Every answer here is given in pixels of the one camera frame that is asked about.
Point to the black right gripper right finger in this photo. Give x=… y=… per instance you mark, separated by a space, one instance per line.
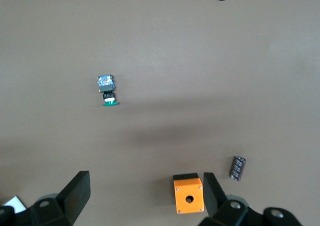
x=215 y=198

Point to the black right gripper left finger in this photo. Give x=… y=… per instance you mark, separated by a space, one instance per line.
x=72 y=198

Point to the orange box with black base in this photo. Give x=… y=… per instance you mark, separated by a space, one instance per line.
x=182 y=188

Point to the dark cylindrical capacitor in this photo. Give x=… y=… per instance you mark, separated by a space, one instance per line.
x=237 y=168

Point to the green push button switch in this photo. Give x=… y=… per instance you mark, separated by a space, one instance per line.
x=107 y=86

